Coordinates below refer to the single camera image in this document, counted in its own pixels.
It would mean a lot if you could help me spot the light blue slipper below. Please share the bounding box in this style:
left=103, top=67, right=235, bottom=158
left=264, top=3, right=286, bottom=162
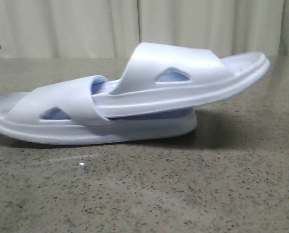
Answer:
left=92, top=43, right=270, bottom=118
left=0, top=75, right=197, bottom=145

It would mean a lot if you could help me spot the pale grey curtain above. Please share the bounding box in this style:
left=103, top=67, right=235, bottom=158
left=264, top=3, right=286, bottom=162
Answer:
left=0, top=0, right=289, bottom=58

